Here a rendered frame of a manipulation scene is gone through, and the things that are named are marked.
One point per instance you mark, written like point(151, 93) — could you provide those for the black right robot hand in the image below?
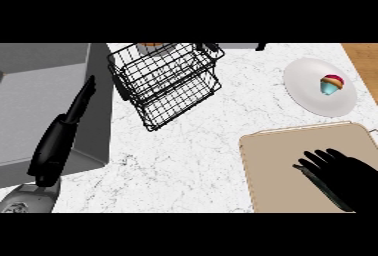
point(352, 180)

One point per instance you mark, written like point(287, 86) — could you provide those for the small black object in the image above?
point(262, 46)

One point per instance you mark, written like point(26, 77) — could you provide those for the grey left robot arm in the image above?
point(30, 200)

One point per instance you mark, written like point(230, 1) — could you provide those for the beige rectangular tray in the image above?
point(275, 166)

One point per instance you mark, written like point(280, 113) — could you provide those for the grey flat object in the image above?
point(239, 45)

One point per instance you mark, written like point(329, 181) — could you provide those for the dark long eggplant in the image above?
point(324, 189)

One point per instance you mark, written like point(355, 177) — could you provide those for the white oval plate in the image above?
point(308, 90)

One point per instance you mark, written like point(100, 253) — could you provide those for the cupcake with blue wrapper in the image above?
point(332, 85)

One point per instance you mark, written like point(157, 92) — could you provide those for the white and orange container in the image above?
point(150, 48)

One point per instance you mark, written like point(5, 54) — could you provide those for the grey sink basin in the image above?
point(35, 100)

